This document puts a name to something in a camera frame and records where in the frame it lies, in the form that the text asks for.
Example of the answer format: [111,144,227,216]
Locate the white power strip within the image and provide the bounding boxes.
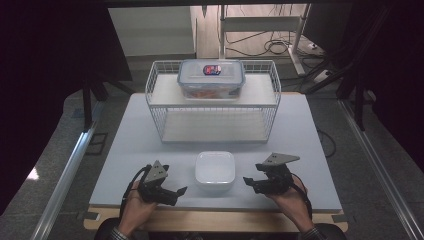
[313,69,332,84]

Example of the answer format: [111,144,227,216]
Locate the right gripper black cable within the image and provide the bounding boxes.
[289,172,314,220]

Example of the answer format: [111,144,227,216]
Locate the white metal desk frame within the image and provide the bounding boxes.
[218,3,312,76]

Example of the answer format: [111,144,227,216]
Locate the black metal stand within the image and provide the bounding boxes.
[81,71,136,132]
[304,49,378,132]

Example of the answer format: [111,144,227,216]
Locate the thin black cable loop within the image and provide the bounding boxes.
[316,128,337,158]

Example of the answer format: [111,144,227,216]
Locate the white wire rack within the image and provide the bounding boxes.
[145,59,282,145]

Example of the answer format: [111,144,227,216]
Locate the white square plastic container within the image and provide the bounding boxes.
[194,150,236,192]

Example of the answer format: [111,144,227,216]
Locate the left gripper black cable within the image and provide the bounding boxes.
[119,165,150,215]

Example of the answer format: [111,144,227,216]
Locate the aluminium rail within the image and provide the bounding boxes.
[30,101,103,240]
[338,99,424,240]

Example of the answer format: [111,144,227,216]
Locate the person's right hand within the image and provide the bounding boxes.
[266,176,316,233]

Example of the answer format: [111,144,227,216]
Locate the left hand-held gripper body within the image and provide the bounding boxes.
[137,160,178,206]

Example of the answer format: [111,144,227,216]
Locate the white cabinet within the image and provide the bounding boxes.
[107,6,197,58]

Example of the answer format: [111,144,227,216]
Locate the person's left hand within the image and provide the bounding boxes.
[116,181,158,236]

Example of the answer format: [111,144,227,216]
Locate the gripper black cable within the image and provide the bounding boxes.
[119,165,150,215]
[289,172,314,220]

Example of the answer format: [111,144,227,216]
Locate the clear container with blue-rimmed lid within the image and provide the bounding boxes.
[176,58,247,101]

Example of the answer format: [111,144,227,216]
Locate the black cables on floor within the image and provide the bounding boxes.
[225,30,326,58]

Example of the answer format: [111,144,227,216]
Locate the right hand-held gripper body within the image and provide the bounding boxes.
[253,152,301,196]

